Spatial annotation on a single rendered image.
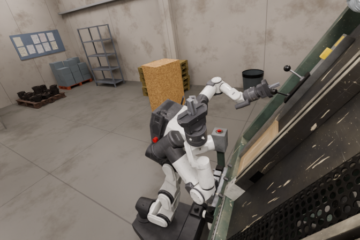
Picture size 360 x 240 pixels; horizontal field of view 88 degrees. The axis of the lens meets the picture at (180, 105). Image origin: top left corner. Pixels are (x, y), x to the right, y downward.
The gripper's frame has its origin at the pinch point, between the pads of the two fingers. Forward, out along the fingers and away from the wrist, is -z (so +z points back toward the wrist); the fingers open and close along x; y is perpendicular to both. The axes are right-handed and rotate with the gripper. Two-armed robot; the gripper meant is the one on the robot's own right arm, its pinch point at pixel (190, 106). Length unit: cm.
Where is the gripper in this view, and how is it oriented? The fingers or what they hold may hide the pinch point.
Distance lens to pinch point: 64.8
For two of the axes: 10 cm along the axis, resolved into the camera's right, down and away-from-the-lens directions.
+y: 5.6, 4.7, -6.8
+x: 8.1, -4.8, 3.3
